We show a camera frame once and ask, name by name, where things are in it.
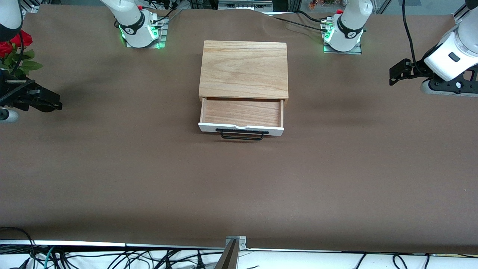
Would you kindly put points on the aluminium frame profile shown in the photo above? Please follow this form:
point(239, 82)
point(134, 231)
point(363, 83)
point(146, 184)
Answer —
point(30, 5)
point(458, 15)

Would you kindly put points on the light wooden drawer cabinet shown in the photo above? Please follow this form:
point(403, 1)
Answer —
point(242, 67)

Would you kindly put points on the small red rose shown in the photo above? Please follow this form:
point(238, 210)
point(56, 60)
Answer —
point(4, 49)

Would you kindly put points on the green rose leaves and stems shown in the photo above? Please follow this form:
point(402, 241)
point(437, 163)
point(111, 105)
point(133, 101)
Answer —
point(28, 65)

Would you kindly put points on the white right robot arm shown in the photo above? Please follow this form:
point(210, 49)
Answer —
point(134, 26)

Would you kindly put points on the metal base plate right arm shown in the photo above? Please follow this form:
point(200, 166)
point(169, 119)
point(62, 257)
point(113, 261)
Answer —
point(160, 39)

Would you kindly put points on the metal clamp bracket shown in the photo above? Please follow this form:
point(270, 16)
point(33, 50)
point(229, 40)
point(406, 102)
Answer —
point(241, 241)

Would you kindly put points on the metal base plate left arm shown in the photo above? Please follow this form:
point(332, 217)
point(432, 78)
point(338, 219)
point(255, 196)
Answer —
point(356, 51)

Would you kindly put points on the grey metal box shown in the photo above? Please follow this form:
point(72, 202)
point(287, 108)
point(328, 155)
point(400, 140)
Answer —
point(242, 5)

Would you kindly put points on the metal camera pole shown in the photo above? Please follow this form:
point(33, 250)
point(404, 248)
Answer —
point(228, 259)

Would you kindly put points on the brown table cover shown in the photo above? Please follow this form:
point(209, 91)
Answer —
point(239, 186)

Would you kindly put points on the large red rose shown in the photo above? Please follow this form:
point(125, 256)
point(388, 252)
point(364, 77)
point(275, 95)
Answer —
point(21, 38)

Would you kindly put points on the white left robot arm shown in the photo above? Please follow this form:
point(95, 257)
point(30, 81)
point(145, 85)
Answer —
point(349, 30)

